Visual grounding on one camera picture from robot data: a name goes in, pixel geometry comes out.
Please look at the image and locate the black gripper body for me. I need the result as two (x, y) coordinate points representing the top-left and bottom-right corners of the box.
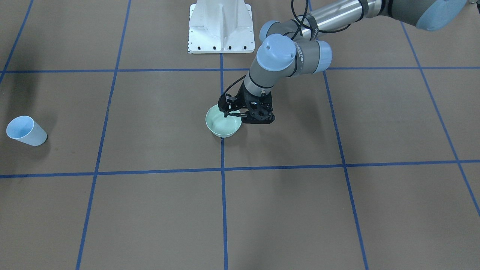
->
(237, 83), (273, 115)

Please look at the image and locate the mint green bowl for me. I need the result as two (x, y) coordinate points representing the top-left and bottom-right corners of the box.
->
(205, 105), (242, 138)

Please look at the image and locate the light blue plastic cup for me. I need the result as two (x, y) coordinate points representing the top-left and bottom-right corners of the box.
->
(6, 115), (48, 146)

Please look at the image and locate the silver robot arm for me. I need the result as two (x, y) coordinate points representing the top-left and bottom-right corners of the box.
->
(217, 0), (466, 124)

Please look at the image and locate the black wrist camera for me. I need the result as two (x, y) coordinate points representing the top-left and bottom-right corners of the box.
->
(218, 93), (238, 112)

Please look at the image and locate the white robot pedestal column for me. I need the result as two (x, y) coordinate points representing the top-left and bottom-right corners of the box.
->
(187, 0), (255, 54)

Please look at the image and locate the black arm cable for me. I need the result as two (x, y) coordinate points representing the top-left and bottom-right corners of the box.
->
(218, 0), (353, 109)

